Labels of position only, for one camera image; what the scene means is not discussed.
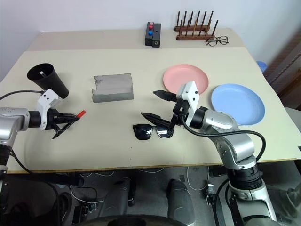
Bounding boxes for white floor cable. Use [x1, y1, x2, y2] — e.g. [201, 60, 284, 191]
[69, 185, 105, 204]
[187, 165, 210, 192]

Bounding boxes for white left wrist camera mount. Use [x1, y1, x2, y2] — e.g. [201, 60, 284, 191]
[37, 89, 60, 131]

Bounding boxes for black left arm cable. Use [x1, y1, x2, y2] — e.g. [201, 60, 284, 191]
[0, 90, 45, 101]

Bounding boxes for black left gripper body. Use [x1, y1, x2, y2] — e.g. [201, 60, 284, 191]
[45, 108, 60, 131]

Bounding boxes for dark rounded robot body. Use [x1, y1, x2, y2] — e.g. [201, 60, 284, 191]
[81, 212, 191, 226]

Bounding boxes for black sunglasses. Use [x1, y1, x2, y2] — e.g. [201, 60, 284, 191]
[133, 123, 175, 141]

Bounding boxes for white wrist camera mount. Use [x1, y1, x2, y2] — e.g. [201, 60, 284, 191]
[37, 89, 60, 131]
[176, 81, 201, 116]

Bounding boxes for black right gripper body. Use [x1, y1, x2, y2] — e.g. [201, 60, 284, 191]
[169, 96, 190, 128]

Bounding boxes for black framed clear eyeglasses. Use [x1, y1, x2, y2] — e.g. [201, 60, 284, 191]
[206, 35, 230, 47]

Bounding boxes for pink plate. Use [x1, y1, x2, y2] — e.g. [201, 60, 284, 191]
[163, 64, 210, 95]

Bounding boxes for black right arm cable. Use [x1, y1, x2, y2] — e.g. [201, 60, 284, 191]
[181, 116, 267, 164]

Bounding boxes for black marker with red cap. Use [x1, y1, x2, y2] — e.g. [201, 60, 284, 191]
[51, 109, 87, 140]

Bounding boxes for blue plate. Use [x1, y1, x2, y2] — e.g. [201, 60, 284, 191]
[210, 84, 266, 126]

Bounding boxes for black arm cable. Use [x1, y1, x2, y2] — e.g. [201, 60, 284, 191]
[0, 90, 45, 101]
[181, 116, 267, 164]

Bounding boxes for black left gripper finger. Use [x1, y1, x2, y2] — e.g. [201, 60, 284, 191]
[50, 118, 77, 132]
[55, 112, 80, 120]

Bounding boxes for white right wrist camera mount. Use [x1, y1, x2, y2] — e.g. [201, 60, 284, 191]
[176, 81, 201, 116]

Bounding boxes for brown wooden peg rack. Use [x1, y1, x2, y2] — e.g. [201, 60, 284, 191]
[174, 10, 220, 41]

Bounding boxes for brown wooden furniture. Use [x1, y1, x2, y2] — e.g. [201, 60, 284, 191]
[265, 30, 301, 105]

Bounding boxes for black cup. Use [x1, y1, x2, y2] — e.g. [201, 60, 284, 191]
[26, 63, 70, 98]

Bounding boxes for grey folded cloth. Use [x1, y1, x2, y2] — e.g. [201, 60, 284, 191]
[91, 73, 135, 104]

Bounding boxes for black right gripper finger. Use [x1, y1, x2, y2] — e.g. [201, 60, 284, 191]
[152, 89, 177, 103]
[141, 112, 172, 129]

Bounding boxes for black box with red dot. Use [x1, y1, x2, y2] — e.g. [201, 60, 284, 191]
[152, 23, 162, 48]

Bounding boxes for dark rounded foot shape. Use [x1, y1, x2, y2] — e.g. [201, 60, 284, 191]
[165, 178, 198, 221]

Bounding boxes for black box with coloured knobs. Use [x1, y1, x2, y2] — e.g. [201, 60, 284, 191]
[144, 22, 155, 46]

